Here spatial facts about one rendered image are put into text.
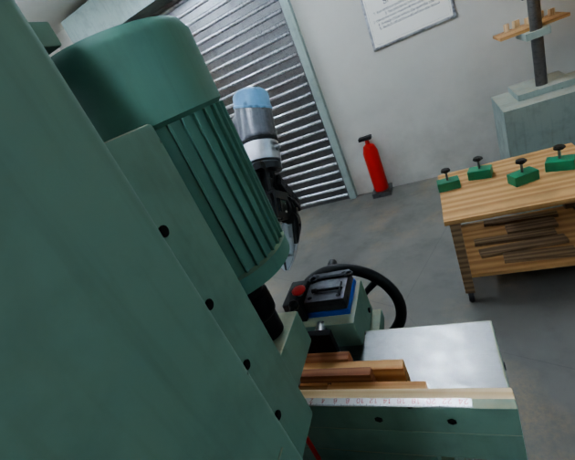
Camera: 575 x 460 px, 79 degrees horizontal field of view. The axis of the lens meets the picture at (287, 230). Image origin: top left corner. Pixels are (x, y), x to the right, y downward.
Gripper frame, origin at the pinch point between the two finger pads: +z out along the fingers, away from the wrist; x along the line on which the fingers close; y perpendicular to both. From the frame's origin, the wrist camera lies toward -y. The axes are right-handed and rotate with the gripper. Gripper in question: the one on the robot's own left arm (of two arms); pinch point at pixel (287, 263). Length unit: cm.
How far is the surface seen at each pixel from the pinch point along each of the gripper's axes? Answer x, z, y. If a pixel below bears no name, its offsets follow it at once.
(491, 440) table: 29.7, 27.9, 10.1
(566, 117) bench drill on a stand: 103, -49, -183
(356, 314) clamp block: 10.8, 12.3, -4.3
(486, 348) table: 31.9, 19.6, -1.9
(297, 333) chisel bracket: 5.2, 11.0, 12.3
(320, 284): 3.8, 5.8, -6.7
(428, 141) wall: 31, -79, -281
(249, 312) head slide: 8.3, 3.9, 29.8
